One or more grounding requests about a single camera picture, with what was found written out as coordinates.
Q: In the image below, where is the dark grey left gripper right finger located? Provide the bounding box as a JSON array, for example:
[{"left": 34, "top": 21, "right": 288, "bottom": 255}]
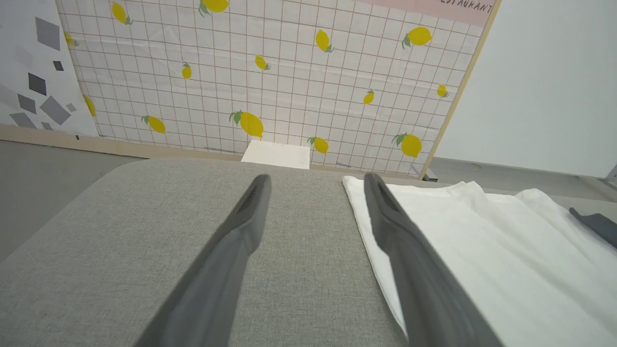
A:
[{"left": 364, "top": 173, "right": 502, "bottom": 347}]

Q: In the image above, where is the wooden baseboard strip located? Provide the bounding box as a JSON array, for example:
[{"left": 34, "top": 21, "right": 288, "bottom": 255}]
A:
[{"left": 0, "top": 124, "right": 246, "bottom": 162}]

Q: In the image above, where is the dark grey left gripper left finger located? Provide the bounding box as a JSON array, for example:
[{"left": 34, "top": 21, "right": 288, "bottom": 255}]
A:
[{"left": 135, "top": 174, "right": 272, "bottom": 347}]

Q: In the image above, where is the grey diamond pattern panel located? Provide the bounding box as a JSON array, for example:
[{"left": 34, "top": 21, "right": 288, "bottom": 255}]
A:
[{"left": 0, "top": 0, "right": 99, "bottom": 138}]

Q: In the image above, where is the white box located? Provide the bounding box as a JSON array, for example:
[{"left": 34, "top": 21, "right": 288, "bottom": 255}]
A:
[{"left": 241, "top": 140, "right": 310, "bottom": 170}]

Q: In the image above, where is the lemon print grid backdrop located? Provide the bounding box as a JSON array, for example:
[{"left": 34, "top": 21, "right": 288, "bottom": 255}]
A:
[{"left": 55, "top": 0, "right": 499, "bottom": 176}]

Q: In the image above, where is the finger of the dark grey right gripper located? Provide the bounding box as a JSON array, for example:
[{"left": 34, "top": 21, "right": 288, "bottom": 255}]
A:
[{"left": 569, "top": 207, "right": 617, "bottom": 249}]

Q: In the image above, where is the white and dark grey garment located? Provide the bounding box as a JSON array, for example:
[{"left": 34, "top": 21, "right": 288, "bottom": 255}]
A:
[{"left": 342, "top": 175, "right": 617, "bottom": 347}]

